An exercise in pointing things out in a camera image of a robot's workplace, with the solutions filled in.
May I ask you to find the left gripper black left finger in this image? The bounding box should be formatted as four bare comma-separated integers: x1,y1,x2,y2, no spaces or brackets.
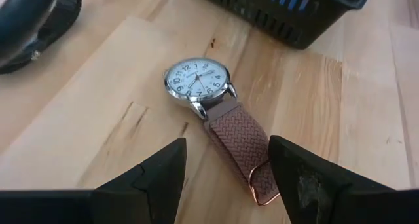
0,138,187,224

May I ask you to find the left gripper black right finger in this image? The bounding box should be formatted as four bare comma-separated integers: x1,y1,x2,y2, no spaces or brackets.
268,135,419,224

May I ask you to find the pink braided band wristwatch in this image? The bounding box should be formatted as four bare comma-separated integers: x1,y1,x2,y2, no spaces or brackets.
163,56,281,207

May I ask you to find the black plastic basket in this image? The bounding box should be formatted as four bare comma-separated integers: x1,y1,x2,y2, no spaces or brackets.
188,0,376,50

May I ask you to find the black wristwatch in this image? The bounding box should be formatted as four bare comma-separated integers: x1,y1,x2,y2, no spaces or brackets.
0,0,82,75

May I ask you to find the black left wrist camera cable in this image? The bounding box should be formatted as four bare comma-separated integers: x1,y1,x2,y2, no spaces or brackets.
0,0,63,66

